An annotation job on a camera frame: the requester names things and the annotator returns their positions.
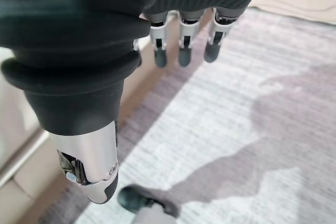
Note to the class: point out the dark robot foot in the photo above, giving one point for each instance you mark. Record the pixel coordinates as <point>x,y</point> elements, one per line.
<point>143,200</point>

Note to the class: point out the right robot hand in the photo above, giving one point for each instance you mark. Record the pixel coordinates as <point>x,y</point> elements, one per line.
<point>78,37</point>

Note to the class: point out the grey striped rug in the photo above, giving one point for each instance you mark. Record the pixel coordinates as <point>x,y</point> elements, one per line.
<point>210,129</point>

